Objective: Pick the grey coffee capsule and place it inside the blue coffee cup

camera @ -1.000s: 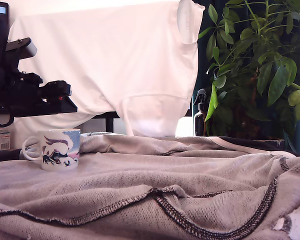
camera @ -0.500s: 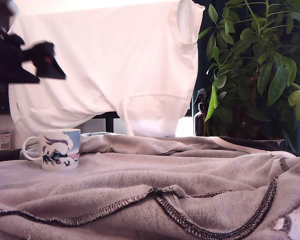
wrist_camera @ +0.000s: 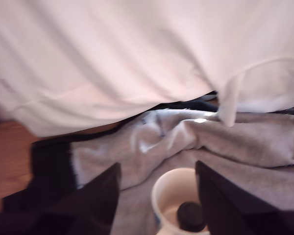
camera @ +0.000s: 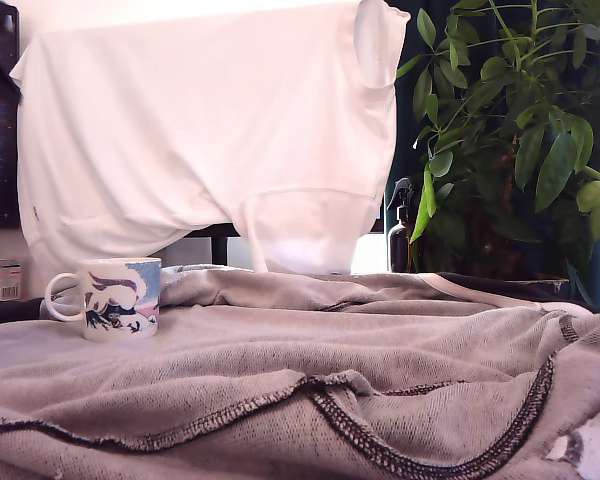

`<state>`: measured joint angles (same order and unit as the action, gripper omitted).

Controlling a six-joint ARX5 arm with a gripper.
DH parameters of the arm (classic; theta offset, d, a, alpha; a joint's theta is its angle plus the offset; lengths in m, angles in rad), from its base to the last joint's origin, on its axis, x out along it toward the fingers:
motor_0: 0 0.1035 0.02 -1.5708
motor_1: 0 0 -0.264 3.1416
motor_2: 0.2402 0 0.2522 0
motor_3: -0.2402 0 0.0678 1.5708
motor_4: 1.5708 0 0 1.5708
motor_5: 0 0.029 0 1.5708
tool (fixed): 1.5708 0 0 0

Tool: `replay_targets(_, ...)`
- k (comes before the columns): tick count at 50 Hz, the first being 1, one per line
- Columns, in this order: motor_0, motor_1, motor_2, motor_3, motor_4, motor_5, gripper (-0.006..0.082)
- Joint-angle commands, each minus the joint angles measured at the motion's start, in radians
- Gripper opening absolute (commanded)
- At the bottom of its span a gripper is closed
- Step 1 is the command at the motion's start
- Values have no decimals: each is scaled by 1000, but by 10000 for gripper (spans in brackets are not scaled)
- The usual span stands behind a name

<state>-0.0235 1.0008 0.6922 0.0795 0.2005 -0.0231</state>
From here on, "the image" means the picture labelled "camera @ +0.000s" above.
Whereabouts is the black monitor stand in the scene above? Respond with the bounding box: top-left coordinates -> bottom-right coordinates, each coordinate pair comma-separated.
183,223 -> 238,272

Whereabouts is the black spray bottle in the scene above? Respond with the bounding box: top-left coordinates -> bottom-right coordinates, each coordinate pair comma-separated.
385,177 -> 421,274

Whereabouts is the grey knit sweatshirt cloth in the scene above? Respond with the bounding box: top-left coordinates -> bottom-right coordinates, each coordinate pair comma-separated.
0,264 -> 600,480

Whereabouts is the white t-shirt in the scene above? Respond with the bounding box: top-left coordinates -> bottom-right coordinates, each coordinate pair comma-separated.
8,0 -> 411,276

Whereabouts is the white mug with blue print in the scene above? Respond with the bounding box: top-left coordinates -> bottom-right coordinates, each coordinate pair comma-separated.
44,257 -> 162,343

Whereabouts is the green leafy houseplant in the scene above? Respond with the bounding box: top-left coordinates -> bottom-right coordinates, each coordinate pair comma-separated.
395,0 -> 600,281

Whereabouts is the white box with barcode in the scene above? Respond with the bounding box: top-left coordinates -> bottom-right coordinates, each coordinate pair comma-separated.
0,257 -> 23,304

